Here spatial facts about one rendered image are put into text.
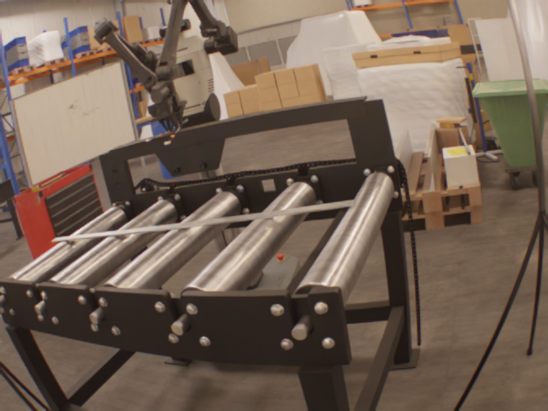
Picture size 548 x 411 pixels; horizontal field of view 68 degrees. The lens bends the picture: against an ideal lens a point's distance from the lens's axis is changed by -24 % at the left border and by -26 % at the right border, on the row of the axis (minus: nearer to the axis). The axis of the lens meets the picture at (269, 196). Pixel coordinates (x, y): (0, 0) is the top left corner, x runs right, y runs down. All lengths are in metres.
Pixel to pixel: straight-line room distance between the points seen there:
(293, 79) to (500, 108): 6.85
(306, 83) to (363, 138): 8.31
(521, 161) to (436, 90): 1.36
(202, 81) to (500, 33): 3.43
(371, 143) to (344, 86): 8.29
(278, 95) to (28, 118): 5.79
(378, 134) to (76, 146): 5.18
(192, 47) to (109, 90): 4.35
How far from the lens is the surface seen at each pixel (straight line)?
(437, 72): 4.92
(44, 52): 13.25
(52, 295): 1.50
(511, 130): 3.98
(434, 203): 3.51
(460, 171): 3.49
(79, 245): 2.06
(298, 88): 10.17
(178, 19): 2.03
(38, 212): 3.93
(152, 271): 1.49
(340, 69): 10.06
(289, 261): 2.93
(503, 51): 5.08
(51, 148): 6.44
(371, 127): 1.82
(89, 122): 6.66
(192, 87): 2.48
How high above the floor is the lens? 1.38
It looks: 15 degrees down
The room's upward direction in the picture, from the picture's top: 14 degrees counter-clockwise
